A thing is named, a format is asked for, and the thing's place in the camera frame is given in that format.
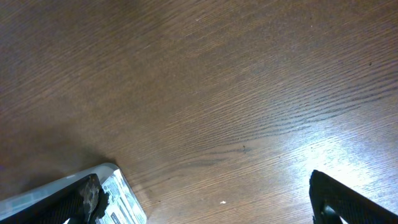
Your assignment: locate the clear plastic container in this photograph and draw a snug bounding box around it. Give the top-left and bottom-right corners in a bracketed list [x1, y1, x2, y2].
[1, 163, 147, 224]

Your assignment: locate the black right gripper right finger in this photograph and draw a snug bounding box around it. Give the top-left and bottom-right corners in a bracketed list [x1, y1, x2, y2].
[309, 170, 397, 224]

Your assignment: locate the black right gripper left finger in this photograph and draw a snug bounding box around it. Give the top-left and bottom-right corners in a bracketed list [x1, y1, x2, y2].
[1, 174, 102, 224]

